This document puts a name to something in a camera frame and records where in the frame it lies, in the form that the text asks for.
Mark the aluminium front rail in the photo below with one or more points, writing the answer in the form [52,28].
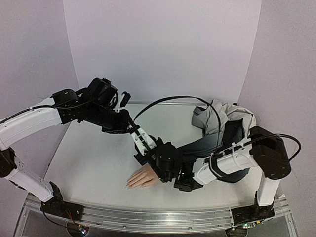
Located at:
[166,222]

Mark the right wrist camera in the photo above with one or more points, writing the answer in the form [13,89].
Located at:
[142,140]

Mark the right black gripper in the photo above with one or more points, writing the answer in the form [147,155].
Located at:
[153,158]

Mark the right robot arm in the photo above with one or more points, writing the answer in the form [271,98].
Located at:
[259,149]

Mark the aluminium back rail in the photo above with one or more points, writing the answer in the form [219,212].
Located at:
[171,102]

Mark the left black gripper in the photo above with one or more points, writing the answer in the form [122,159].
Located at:
[124,127]

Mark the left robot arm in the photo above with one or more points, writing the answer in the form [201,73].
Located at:
[99,104]

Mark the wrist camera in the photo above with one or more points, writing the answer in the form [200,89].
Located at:
[121,101]
[142,140]

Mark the grey black jacket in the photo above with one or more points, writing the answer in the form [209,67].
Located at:
[222,125]

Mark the aluminium rail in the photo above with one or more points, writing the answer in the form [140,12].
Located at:
[166,222]
[171,102]

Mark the mannequin hand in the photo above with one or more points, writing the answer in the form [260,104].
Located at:
[142,178]

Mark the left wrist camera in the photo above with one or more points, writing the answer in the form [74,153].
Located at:
[121,101]

